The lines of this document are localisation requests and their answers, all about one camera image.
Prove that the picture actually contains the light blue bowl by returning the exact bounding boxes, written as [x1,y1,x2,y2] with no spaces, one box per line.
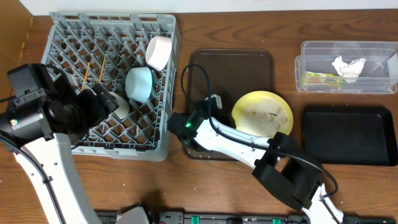
[125,67,152,103]

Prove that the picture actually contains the grey plastic dishwasher rack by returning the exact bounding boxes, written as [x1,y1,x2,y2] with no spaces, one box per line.
[42,12,181,161]

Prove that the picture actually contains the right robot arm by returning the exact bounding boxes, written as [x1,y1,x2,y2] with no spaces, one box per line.
[167,111,345,223]

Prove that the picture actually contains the pink bowl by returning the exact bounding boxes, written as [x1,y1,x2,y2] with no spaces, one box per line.
[146,35,172,71]

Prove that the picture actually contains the clear plastic container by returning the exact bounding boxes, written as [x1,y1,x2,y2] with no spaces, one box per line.
[295,41,397,94]

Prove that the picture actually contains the black plastic tray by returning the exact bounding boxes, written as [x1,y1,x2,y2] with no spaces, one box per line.
[302,106,397,166]

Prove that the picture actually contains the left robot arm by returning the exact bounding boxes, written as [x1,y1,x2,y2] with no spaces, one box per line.
[1,73,117,223]

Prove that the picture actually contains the dark brown serving tray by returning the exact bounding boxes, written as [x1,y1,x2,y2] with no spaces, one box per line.
[184,49,275,161]

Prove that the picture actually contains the wooden chopstick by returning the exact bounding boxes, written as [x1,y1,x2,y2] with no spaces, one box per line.
[98,54,107,83]
[81,62,91,91]

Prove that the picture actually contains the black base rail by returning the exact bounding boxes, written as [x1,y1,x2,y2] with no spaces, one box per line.
[96,212,397,224]

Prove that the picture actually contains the yellow plate with scraps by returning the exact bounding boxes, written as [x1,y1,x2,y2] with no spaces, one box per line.
[231,91,294,138]

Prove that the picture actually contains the pale green cup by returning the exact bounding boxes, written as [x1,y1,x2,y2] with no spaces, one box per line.
[109,92,129,119]

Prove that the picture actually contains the green orange snack wrapper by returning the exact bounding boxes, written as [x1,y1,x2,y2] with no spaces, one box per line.
[301,72,344,88]

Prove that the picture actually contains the white tissue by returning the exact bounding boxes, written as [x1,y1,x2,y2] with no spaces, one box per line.
[331,55,366,83]

